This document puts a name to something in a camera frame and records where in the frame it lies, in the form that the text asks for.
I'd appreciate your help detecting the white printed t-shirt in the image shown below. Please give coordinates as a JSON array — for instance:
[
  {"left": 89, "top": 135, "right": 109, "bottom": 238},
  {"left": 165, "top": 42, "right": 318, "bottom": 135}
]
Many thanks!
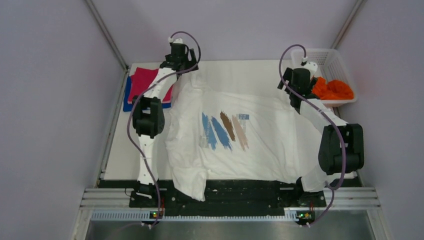
[{"left": 165, "top": 73, "right": 340, "bottom": 201}]

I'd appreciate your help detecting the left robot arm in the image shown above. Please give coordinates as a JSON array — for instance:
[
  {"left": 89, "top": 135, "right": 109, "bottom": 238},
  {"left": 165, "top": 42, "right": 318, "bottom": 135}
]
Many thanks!
[{"left": 130, "top": 38, "right": 199, "bottom": 207}]

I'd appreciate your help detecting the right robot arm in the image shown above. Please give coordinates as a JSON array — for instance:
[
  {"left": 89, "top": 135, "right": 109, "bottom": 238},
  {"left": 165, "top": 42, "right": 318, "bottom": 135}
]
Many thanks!
[{"left": 278, "top": 66, "right": 365, "bottom": 191}]

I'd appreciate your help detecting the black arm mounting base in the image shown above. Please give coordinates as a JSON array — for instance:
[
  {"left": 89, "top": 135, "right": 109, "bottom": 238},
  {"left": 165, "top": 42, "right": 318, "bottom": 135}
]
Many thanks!
[{"left": 97, "top": 178, "right": 362, "bottom": 218}]

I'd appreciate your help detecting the white plastic basket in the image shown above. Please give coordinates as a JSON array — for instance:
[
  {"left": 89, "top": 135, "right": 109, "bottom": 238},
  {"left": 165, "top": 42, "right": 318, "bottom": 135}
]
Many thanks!
[{"left": 306, "top": 48, "right": 358, "bottom": 108}]

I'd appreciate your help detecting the orange crumpled t-shirt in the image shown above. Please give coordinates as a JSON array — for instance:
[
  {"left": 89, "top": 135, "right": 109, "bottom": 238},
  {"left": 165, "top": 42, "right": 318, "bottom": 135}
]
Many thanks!
[{"left": 312, "top": 77, "right": 355, "bottom": 100}]

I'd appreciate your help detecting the folded magenta t-shirt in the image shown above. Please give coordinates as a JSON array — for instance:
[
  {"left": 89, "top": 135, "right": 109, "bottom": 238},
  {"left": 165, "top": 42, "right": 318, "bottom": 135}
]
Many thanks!
[{"left": 127, "top": 67, "right": 170, "bottom": 104}]

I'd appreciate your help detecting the folded blue t-shirt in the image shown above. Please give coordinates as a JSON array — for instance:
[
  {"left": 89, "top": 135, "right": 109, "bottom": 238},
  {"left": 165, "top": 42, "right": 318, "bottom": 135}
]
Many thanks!
[{"left": 122, "top": 76, "right": 173, "bottom": 113}]

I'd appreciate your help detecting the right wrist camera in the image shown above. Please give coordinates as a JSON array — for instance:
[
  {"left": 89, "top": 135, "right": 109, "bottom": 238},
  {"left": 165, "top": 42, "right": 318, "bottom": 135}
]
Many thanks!
[{"left": 300, "top": 56, "right": 319, "bottom": 80}]

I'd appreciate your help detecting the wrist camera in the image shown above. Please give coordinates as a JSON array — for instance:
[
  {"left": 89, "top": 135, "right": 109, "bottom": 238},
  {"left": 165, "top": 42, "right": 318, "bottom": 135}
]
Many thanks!
[
  {"left": 168, "top": 37, "right": 184, "bottom": 46},
  {"left": 300, "top": 56, "right": 319, "bottom": 80}
]

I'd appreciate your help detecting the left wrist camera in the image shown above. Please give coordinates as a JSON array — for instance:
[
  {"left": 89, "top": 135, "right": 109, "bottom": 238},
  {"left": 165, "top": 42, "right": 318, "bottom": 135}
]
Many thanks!
[{"left": 168, "top": 37, "right": 184, "bottom": 46}]

